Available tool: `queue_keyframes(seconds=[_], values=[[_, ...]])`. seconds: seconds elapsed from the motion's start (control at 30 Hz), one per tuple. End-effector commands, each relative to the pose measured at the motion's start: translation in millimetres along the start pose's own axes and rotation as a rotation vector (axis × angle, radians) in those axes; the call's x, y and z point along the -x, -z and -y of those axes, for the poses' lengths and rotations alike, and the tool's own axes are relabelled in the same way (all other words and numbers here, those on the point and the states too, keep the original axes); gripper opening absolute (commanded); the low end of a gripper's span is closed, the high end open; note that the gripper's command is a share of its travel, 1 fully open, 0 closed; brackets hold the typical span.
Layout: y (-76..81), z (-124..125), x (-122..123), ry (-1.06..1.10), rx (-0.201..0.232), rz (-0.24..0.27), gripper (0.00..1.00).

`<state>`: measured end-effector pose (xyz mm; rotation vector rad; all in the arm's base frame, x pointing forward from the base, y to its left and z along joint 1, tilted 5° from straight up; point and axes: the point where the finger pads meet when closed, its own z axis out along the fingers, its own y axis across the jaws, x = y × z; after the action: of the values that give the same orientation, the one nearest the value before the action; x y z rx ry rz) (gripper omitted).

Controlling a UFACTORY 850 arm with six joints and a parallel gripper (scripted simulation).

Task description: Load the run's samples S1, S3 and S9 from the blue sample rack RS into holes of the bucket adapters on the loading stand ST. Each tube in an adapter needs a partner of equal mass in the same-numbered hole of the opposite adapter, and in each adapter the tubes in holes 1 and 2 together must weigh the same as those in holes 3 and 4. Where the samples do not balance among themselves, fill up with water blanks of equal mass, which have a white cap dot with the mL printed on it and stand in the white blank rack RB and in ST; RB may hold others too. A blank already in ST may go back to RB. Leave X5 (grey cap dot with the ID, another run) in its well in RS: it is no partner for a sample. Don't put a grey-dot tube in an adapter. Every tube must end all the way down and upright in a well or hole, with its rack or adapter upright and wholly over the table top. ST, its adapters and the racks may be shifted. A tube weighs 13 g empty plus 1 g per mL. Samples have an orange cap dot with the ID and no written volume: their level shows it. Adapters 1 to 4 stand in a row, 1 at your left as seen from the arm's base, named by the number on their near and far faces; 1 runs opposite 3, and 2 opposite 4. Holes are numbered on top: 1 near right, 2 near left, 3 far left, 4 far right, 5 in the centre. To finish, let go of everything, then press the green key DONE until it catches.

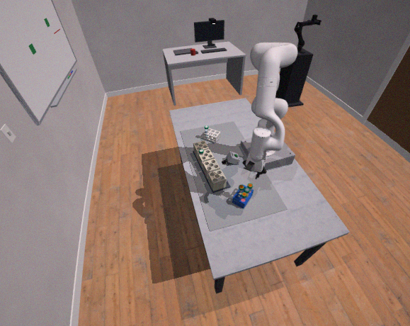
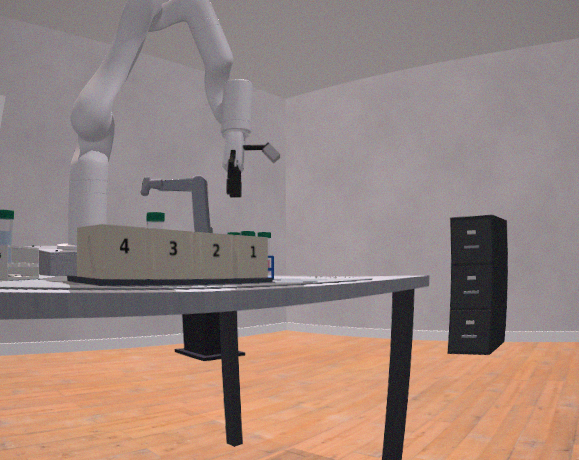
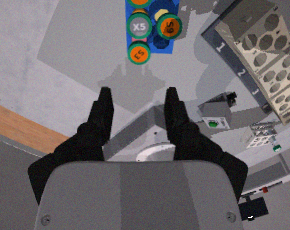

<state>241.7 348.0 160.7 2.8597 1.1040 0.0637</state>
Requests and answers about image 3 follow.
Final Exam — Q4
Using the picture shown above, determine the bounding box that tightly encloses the blue tube rack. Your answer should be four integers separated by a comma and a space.
125, 0, 180, 54

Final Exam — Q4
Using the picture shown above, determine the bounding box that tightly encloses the beige bucket adapter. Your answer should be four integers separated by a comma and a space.
239, 46, 290, 98
255, 81, 290, 115
214, 0, 290, 74
265, 98, 290, 126

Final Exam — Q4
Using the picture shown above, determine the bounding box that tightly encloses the white tube rack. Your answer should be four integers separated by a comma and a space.
241, 124, 278, 148

